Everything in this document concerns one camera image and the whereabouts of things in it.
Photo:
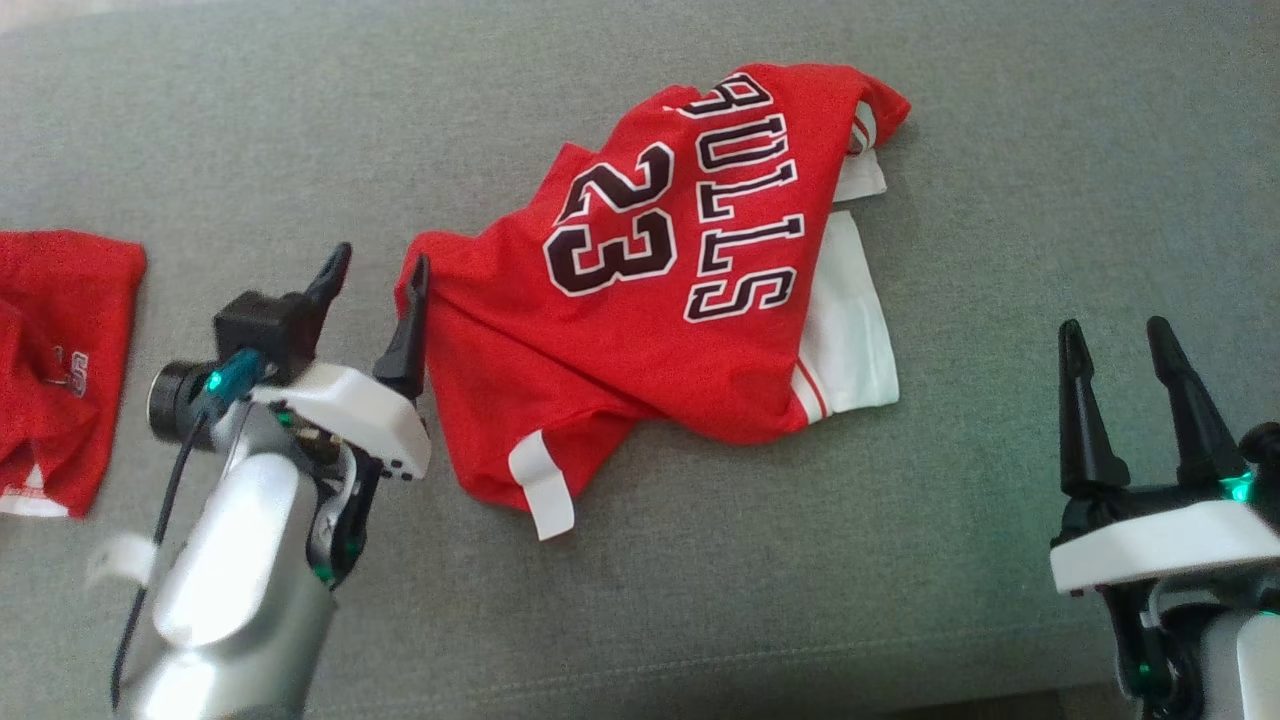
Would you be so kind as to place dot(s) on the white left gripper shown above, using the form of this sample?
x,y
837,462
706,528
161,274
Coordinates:
x,y
370,415

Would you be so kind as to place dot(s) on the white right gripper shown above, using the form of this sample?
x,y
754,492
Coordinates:
x,y
1170,545

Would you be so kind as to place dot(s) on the red bulls basketball jersey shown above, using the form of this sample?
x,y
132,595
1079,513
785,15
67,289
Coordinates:
x,y
640,380

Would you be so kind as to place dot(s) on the red basketball shorts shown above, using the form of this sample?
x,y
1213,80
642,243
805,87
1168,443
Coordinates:
x,y
60,330

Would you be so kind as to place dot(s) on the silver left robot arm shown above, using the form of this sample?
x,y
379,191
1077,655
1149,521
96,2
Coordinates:
x,y
240,560

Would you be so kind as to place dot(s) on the grey fabric sofa seat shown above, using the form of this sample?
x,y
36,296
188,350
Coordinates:
x,y
1000,250

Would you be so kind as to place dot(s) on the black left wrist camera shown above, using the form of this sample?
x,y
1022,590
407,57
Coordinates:
x,y
265,325

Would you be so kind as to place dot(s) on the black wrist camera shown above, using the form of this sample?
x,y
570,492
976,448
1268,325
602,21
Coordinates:
x,y
265,325
1265,445

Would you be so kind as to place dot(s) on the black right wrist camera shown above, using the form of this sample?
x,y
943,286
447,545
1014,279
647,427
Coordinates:
x,y
1265,445

